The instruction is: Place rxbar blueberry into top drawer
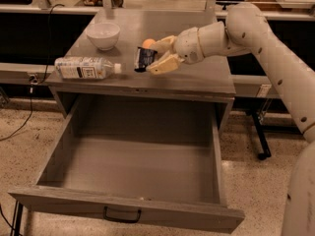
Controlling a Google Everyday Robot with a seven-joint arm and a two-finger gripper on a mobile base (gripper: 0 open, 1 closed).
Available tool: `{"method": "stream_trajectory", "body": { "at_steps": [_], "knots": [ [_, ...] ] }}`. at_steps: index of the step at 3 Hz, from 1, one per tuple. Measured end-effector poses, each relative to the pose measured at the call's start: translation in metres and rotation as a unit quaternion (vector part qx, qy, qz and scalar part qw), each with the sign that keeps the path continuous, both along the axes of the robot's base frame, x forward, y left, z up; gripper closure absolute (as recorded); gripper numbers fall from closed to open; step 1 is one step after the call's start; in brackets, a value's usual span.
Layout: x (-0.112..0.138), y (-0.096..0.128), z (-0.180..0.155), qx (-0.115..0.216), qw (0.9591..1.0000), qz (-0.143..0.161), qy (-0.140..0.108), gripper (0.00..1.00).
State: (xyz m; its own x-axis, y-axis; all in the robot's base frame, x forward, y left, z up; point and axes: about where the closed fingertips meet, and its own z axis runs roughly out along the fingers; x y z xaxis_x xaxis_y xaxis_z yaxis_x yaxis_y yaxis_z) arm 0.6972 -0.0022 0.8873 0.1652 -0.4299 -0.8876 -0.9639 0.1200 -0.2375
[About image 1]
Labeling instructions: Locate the clear plastic water bottle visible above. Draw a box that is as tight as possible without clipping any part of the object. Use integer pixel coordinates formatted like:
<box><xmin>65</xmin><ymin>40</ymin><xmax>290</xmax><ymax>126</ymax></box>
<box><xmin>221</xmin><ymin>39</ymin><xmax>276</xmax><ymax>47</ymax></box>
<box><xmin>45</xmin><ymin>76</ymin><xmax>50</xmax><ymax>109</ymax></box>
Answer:
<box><xmin>54</xmin><ymin>56</ymin><xmax>122</xmax><ymax>80</ymax></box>

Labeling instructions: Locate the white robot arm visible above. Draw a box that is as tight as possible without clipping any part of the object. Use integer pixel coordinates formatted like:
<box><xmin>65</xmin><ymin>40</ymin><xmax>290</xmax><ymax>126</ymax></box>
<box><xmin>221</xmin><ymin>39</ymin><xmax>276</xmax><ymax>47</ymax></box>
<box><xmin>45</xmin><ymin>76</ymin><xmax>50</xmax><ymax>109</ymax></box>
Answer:
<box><xmin>147</xmin><ymin>3</ymin><xmax>315</xmax><ymax>236</ymax></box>

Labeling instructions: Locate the white ceramic bowl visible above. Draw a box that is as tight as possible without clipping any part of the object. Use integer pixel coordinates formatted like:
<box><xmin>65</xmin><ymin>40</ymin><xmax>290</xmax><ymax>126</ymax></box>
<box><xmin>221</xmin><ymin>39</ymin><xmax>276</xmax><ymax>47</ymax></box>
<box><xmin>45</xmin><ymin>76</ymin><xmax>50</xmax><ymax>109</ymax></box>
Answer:
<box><xmin>86</xmin><ymin>23</ymin><xmax>120</xmax><ymax>50</ymax></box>

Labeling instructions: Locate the open grey top drawer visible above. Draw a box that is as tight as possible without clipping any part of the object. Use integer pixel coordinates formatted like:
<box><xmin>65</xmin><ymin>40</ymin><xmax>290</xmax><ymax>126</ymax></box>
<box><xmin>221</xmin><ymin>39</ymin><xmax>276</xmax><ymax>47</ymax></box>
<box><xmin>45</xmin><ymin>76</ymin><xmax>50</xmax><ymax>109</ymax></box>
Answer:
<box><xmin>9</xmin><ymin>94</ymin><xmax>244</xmax><ymax>233</ymax></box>

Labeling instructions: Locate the grey wooden cabinet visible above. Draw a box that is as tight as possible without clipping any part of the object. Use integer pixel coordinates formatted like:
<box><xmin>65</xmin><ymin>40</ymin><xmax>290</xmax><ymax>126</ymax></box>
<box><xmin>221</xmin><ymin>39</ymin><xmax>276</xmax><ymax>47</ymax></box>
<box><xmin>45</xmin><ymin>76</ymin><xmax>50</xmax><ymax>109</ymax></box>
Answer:
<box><xmin>47</xmin><ymin>9</ymin><xmax>235</xmax><ymax>127</ymax></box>

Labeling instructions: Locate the black drawer handle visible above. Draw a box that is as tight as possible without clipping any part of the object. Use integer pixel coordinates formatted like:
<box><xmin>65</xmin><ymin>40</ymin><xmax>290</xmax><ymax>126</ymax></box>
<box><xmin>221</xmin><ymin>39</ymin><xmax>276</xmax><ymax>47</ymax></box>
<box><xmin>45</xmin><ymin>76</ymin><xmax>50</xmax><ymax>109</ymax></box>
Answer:
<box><xmin>102</xmin><ymin>206</ymin><xmax>142</xmax><ymax>224</ymax></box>

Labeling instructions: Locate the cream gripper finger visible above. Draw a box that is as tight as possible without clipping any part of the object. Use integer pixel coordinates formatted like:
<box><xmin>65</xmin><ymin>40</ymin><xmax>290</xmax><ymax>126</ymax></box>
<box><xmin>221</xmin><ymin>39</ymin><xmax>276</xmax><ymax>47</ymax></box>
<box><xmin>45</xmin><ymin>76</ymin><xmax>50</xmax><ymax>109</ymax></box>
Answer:
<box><xmin>150</xmin><ymin>35</ymin><xmax>177</xmax><ymax>54</ymax></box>
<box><xmin>146</xmin><ymin>53</ymin><xmax>184</xmax><ymax>75</ymax></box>

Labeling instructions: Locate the dark blue rxbar wrapper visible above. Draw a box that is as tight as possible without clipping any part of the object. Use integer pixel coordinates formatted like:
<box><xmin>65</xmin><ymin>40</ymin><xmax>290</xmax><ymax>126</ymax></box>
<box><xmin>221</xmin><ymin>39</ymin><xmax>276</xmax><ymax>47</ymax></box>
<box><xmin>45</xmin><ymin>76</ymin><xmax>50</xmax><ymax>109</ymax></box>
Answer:
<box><xmin>134</xmin><ymin>47</ymin><xmax>157</xmax><ymax>73</ymax></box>

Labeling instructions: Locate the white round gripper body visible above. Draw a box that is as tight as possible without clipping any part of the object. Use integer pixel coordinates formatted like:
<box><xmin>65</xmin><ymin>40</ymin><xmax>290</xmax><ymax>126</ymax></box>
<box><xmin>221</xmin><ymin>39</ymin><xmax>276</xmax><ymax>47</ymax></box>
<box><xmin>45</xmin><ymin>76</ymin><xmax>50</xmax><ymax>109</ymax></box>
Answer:
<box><xmin>174</xmin><ymin>28</ymin><xmax>204</xmax><ymax>64</ymax></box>

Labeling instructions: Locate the black power cable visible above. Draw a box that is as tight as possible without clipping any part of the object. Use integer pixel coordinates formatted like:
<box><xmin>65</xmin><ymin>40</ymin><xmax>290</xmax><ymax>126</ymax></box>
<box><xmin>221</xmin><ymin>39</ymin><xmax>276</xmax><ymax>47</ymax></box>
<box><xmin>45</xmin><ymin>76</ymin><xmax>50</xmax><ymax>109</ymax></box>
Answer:
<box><xmin>0</xmin><ymin>3</ymin><xmax>66</xmax><ymax>143</ymax></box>

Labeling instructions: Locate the orange fruit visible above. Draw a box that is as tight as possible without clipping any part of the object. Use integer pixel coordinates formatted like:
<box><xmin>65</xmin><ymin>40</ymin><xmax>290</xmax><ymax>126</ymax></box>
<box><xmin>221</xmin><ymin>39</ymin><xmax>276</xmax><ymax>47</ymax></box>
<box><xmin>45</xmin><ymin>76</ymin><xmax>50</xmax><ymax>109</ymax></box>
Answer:
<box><xmin>142</xmin><ymin>38</ymin><xmax>156</xmax><ymax>48</ymax></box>

